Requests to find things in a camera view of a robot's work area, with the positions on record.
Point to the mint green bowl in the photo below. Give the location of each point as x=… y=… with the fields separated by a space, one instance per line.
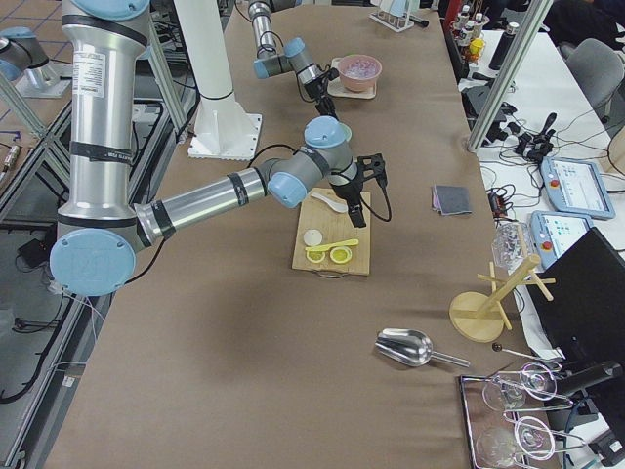
x=347 y=131

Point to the black power adapter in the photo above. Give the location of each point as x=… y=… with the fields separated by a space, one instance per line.
x=34 y=253

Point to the wine glass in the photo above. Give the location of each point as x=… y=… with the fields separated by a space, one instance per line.
x=514 y=389
x=521 y=444

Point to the grey folded cloth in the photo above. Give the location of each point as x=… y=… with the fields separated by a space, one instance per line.
x=451 y=200

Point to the white cup rack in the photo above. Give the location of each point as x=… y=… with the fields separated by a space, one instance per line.
x=397 y=15

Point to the cream serving tray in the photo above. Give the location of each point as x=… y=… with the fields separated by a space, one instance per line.
x=336 y=89

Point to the pink bowl of ice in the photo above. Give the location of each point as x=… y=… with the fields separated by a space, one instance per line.
x=358 y=73

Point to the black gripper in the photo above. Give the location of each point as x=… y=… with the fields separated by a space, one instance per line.
x=345 y=191
x=316 y=90

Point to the wooden mug tree stand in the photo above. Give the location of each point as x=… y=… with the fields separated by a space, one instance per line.
x=482 y=318

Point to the aluminium frame post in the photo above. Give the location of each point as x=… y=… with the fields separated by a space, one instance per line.
x=533 y=19

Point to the blue teach pendant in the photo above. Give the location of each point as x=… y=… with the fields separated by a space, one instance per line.
x=555 y=232
x=576 y=186

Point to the bamboo cutting board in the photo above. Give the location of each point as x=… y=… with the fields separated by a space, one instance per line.
x=327 y=241

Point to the white ceramic spoon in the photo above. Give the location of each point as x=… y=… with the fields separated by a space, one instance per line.
x=336 y=206

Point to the lemon slice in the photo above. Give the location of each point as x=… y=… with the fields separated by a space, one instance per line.
x=341 y=255
x=316 y=257

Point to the yellow plastic knife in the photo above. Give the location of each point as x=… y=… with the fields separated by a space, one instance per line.
x=326 y=247

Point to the blue teach pendant far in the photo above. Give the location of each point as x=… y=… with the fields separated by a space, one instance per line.
x=576 y=186

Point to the black water bottle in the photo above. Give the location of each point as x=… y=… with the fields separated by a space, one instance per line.
x=503 y=46

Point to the wine glass upper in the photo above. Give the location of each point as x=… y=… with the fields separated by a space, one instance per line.
x=514 y=389

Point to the black monitor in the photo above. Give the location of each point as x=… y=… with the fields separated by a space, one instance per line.
x=585 y=320

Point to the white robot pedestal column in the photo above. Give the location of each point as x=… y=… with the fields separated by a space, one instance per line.
x=222 y=128

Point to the blue teach pendant near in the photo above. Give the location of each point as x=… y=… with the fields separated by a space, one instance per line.
x=555 y=232

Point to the wine glass lower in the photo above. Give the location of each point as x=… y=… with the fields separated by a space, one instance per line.
x=521 y=444

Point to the clear plastic bag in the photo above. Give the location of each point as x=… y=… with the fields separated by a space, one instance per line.
x=510 y=246

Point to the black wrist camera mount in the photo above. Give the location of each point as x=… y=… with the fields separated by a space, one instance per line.
x=372 y=167

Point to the metal glass rack tray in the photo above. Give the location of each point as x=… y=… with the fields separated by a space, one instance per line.
x=478 y=417

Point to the metal ice scoop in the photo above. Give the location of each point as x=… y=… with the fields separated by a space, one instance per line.
x=412 y=347

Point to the lemon slice lower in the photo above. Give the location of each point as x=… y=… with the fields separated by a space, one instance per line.
x=316 y=257

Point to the copper wire bottle basket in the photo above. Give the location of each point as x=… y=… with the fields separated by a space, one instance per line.
x=467 y=33

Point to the lemon slice upper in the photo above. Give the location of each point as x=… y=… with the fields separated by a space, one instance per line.
x=341 y=255

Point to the grey office chair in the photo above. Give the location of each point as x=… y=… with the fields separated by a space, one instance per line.
x=598 y=71

